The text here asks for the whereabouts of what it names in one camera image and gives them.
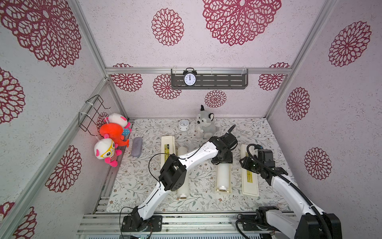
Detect cream wrap dispenser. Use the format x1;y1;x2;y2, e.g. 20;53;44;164
161;135;176;167
240;144;260;197

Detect cream dispenser bottom tray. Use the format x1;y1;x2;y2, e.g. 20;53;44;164
214;162;233;194

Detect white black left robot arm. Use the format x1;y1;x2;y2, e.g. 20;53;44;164
130;132;238;222

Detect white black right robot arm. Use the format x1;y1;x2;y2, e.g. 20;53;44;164
240;156;343;239

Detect grey plush wolf toy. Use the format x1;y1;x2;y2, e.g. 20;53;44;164
196;105;217;139

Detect floral table mat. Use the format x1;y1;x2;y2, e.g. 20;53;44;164
105;119;290;213

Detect small white round clock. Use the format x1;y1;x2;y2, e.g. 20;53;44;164
178;119;190;131

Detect black alarm clock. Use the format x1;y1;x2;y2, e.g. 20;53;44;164
183;67;198;87

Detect red orange plush toy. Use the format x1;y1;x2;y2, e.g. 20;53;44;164
99;123;129;147

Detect white pink plush toy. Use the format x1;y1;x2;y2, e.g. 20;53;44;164
104;113;131;129

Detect white plush toy yellow glasses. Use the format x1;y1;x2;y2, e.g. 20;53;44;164
94;134;122;167

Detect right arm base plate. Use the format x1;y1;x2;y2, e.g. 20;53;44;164
237;214;278;231

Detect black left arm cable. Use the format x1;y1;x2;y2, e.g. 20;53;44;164
148;153;174;186

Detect grey wall shelf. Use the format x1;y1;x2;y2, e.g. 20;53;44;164
170;69;248;90

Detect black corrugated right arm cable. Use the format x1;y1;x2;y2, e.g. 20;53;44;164
246;144;333;239

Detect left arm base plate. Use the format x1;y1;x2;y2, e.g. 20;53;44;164
121;216;163;233

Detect black wire wall basket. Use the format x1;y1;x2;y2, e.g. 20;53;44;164
77;94;110;136

